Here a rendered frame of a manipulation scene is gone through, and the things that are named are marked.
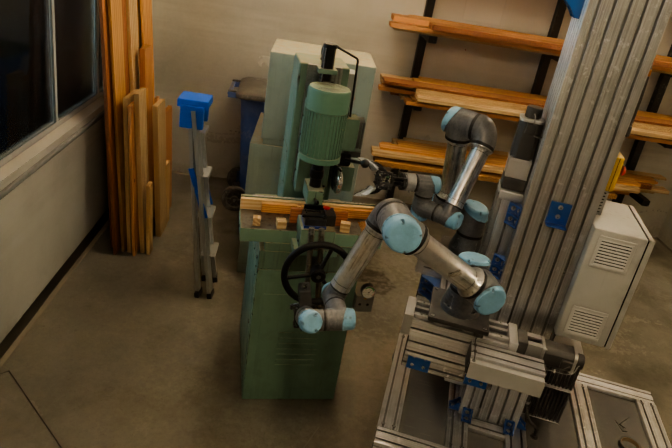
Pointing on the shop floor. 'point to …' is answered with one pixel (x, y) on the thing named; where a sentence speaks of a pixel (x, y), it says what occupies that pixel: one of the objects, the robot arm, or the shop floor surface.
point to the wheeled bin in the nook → (249, 93)
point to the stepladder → (194, 108)
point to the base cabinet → (284, 341)
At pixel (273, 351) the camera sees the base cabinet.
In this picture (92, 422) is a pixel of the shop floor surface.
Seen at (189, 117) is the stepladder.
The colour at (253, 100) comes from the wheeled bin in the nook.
